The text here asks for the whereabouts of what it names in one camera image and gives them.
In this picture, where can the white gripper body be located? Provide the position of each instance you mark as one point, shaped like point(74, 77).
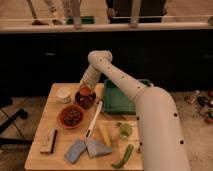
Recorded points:
point(90, 77)

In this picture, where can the red apple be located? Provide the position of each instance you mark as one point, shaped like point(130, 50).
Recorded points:
point(85, 91)

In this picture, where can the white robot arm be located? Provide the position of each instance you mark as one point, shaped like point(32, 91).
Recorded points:
point(161, 140)

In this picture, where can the dark purple bowl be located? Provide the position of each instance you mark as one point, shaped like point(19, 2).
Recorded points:
point(85, 102)

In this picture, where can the orange bowl with food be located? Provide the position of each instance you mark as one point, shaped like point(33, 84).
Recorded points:
point(70, 116)

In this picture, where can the green apple toy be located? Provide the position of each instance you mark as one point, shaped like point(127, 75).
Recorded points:
point(125, 131)

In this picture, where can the small white cup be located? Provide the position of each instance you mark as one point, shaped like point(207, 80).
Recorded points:
point(63, 95)

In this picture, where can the green plastic tray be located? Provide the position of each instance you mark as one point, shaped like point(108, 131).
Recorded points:
point(115, 101)

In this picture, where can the grey blue cloth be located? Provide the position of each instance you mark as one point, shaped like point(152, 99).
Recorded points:
point(96, 148)

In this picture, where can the blue sponge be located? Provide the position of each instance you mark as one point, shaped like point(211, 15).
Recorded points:
point(75, 150)

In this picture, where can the wooden block eraser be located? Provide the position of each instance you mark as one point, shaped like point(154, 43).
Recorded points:
point(48, 141)

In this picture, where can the green chili pepper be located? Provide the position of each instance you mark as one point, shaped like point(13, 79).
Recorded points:
point(125, 157)

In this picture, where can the white handled knife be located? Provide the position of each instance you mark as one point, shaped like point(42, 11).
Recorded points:
point(92, 124)

